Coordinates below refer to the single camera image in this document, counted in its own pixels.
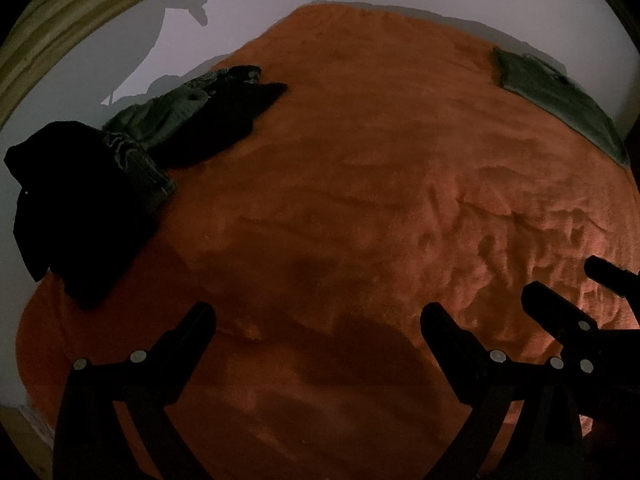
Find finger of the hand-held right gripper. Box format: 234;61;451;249
584;255;640;307
521;281;640;416

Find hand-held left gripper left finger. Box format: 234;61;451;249
52;301;218;480

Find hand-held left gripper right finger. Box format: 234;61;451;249
420;301;593;480

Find blue denim jeans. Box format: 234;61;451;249
102;130;178;216

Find folded grey-green garment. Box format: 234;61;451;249
492;46;632;167

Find striped beige curtain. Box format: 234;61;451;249
0;0;153;131

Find dark patterned garment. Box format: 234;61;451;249
197;65;263;96

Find black shirt with grey print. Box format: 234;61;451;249
4;121;158;311

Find orange fleece blanket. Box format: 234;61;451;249
15;2;640;480

